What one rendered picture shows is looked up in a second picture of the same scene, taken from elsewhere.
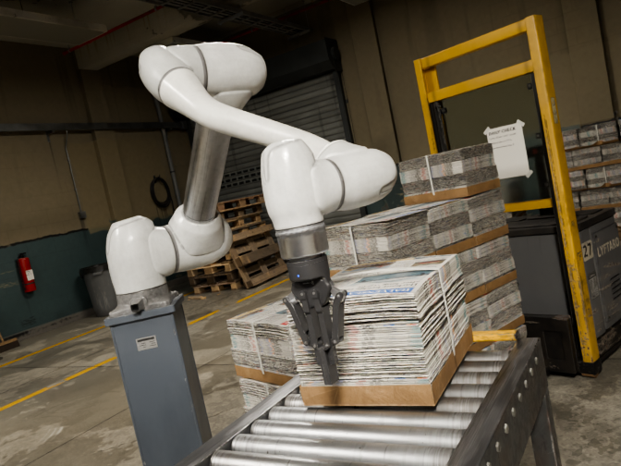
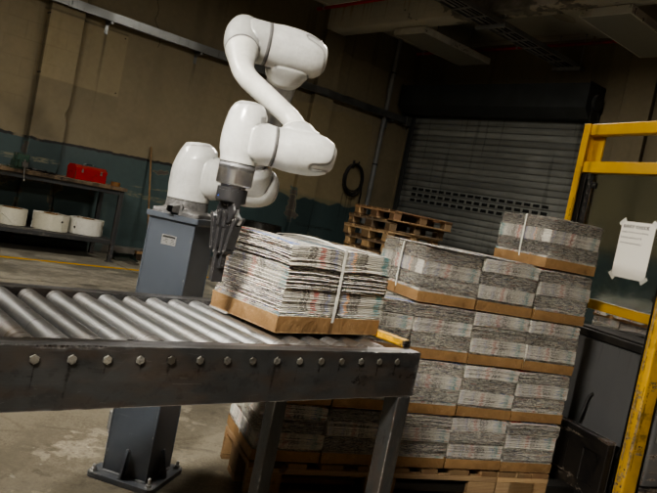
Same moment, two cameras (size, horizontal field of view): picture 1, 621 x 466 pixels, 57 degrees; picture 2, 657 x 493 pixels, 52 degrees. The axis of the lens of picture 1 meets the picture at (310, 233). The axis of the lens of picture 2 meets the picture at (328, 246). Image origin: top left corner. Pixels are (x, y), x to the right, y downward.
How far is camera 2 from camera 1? 89 cm
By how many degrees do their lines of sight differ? 18
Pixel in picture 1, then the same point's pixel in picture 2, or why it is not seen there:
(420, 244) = (461, 286)
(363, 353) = (254, 280)
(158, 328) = (181, 233)
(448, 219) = (507, 278)
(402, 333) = (279, 273)
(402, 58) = not seen: outside the picture
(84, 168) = not seen: hidden behind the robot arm
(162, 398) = (161, 287)
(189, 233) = not seen: hidden behind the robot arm
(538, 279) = (613, 398)
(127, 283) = (175, 189)
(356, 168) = (292, 141)
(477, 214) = (547, 289)
